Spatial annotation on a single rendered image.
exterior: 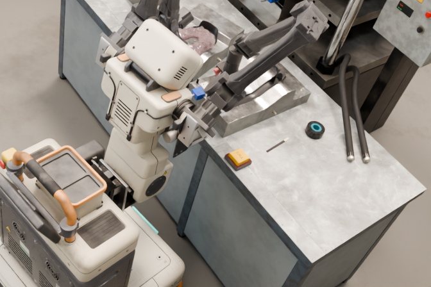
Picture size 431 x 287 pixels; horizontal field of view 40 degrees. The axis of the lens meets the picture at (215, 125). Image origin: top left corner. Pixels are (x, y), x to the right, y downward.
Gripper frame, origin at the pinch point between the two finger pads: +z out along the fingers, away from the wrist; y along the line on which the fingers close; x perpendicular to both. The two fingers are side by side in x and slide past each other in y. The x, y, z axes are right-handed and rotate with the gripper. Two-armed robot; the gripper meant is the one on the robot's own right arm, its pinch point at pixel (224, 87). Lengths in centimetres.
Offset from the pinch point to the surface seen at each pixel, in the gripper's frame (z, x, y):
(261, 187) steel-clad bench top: 20.5, 3.9, -36.1
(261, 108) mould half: 12.8, -17.4, -7.9
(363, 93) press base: 51, -113, -2
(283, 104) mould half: 15.4, -30.3, -8.9
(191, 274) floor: 101, 12, -25
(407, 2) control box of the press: -26, -85, -12
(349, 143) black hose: 17, -44, -39
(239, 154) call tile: 17.0, 4.0, -21.0
